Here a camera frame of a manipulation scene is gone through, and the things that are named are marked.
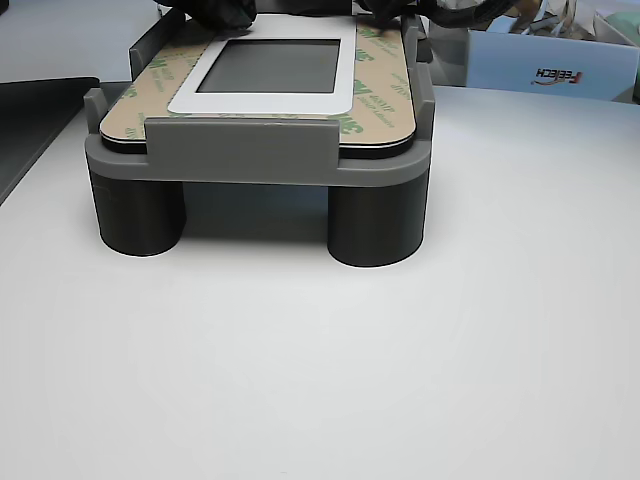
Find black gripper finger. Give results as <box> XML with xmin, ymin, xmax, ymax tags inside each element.
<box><xmin>212</xmin><ymin>0</ymin><xmax>257</xmax><ymax>32</ymax></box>
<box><xmin>167</xmin><ymin>0</ymin><xmax>216</xmax><ymax>29</ymax></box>
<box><xmin>352</xmin><ymin>0</ymin><xmax>401</xmax><ymax>34</ymax></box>

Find black tray at left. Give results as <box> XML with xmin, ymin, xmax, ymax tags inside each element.
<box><xmin>0</xmin><ymin>76</ymin><xmax>101</xmax><ymax>206</ymax></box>

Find white FEETECH cardboard box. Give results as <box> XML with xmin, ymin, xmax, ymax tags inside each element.
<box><xmin>467</xmin><ymin>28</ymin><xmax>640</xmax><ymax>106</ymax></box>

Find pale green box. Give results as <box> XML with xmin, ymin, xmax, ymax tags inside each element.
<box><xmin>602</xmin><ymin>12</ymin><xmax>640</xmax><ymax>49</ymax></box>

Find white panel with window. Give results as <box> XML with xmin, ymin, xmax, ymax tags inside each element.
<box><xmin>99</xmin><ymin>12</ymin><xmax>417</xmax><ymax>160</ymax></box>

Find grey printed holder fixture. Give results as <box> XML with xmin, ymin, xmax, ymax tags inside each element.
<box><xmin>83</xmin><ymin>4</ymin><xmax>437</xmax><ymax>269</ymax></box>

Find black braided cable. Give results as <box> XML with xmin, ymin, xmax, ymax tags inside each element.
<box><xmin>424</xmin><ymin>0</ymin><xmax>506</xmax><ymax>31</ymax></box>

